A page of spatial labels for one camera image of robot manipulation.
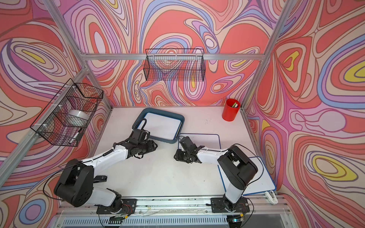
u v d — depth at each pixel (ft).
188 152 2.31
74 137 2.34
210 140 3.21
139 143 2.31
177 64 3.15
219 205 2.42
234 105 3.46
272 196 2.46
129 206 2.40
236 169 1.50
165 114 3.62
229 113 3.61
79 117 2.28
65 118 2.28
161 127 3.54
